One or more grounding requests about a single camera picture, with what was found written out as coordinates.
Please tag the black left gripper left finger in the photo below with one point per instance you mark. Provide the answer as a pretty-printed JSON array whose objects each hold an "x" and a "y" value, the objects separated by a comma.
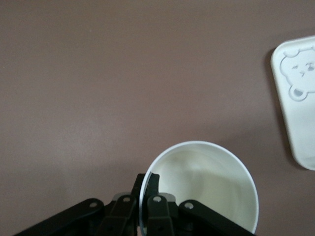
[{"x": 126, "y": 209}]

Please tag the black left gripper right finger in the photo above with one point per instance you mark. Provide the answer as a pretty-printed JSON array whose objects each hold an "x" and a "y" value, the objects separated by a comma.
[{"x": 158, "y": 209}]

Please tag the white paper cup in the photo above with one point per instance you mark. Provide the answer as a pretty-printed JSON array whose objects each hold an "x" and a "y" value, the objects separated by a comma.
[{"x": 209, "y": 182}]

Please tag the cream bear print tray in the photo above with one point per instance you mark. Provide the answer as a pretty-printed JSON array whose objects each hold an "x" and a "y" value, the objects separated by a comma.
[{"x": 300, "y": 103}]

